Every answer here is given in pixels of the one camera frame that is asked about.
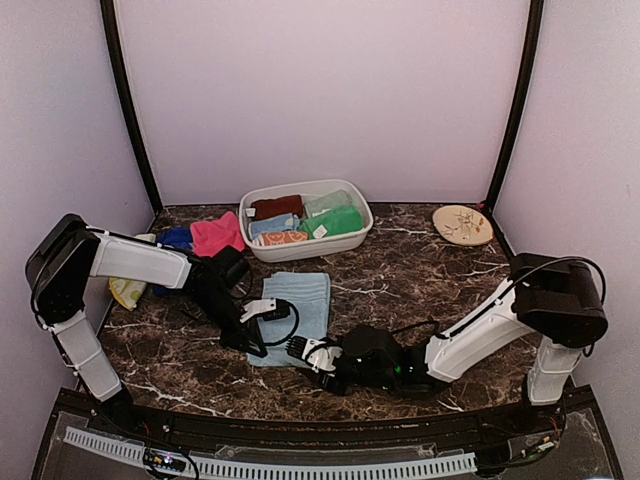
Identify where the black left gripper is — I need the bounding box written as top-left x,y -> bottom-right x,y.
190,287 -> 266,356

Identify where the dark blue towel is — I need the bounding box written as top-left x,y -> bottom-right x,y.
152,227 -> 194,297

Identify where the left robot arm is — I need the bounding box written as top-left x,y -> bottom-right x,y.
25,214 -> 267,436

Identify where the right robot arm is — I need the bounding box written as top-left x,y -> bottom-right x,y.
302,253 -> 608,434

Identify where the pink towel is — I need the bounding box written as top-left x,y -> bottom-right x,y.
190,211 -> 246,257

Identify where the rolled orange patterned towel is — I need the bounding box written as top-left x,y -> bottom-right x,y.
252,231 -> 309,247

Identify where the yellow lemon print cloth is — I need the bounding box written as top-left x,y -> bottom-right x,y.
108,232 -> 156,312

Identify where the rolled light blue towel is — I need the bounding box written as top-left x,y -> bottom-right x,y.
248,213 -> 300,240

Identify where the rolled maroon towel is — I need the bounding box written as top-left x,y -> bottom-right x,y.
250,195 -> 304,220

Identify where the white plastic basin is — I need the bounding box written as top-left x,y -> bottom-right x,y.
238,178 -> 375,264

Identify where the rolled pale green towel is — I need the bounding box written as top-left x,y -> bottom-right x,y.
304,189 -> 353,218

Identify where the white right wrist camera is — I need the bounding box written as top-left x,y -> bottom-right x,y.
286,336 -> 343,374

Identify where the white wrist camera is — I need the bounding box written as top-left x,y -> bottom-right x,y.
286,336 -> 343,374
240,298 -> 291,323

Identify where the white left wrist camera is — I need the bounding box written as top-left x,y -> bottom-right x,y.
240,298 -> 291,323

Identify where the black front table rail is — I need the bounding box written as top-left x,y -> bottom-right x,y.
49,384 -> 601,456

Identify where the white slotted cable duct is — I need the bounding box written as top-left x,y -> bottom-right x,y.
62,427 -> 478,479

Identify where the black left frame post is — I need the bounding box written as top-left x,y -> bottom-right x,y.
99,0 -> 164,216

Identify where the black frame post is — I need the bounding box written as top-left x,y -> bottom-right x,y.
99,0 -> 164,216
482,0 -> 544,216

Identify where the black right frame post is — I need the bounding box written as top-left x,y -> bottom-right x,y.
482,0 -> 544,216

